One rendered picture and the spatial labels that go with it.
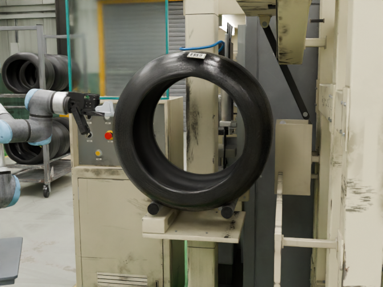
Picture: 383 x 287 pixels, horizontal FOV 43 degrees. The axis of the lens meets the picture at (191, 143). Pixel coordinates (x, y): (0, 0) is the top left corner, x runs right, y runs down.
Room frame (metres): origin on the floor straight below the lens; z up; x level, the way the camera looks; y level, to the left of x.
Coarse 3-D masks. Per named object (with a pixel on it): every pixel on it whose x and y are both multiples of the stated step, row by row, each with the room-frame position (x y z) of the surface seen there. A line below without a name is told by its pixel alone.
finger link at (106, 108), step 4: (104, 104) 1.89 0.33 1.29; (108, 104) 1.89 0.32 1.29; (96, 108) 1.89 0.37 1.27; (100, 108) 1.89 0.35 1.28; (104, 108) 1.89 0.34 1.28; (108, 108) 1.89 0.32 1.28; (104, 112) 1.88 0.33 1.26; (108, 112) 1.88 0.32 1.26; (104, 116) 1.88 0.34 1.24; (108, 116) 1.88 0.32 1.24; (112, 116) 1.89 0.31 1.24
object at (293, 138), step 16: (288, 128) 1.99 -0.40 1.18; (304, 128) 1.98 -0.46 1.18; (288, 144) 1.99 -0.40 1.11; (304, 144) 1.97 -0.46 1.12; (288, 160) 1.99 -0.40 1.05; (304, 160) 1.97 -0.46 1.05; (288, 176) 1.99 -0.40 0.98; (304, 176) 1.97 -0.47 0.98; (288, 192) 1.99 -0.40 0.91; (304, 192) 1.97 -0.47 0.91
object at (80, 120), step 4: (72, 108) 1.92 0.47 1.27; (76, 108) 1.91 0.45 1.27; (72, 112) 1.91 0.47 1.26; (76, 112) 1.91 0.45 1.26; (76, 116) 1.91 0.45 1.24; (80, 116) 1.92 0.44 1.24; (76, 120) 1.91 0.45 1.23; (80, 120) 1.91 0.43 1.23; (84, 120) 1.94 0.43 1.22; (80, 124) 1.91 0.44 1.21; (84, 124) 1.92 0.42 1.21; (80, 128) 1.91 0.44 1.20; (84, 128) 1.91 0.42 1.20; (88, 128) 1.93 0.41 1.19; (80, 132) 1.91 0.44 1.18; (84, 132) 1.91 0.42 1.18; (88, 132) 1.93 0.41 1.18
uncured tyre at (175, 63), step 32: (160, 64) 1.75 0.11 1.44; (192, 64) 1.72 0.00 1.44; (224, 64) 1.72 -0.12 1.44; (128, 96) 1.76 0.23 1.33; (160, 96) 2.03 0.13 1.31; (256, 96) 1.70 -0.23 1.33; (128, 128) 1.76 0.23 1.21; (256, 128) 1.68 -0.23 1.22; (128, 160) 1.76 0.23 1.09; (160, 160) 2.03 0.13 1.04; (256, 160) 1.68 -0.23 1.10; (160, 192) 1.74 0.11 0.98; (192, 192) 1.71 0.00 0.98; (224, 192) 1.70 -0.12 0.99
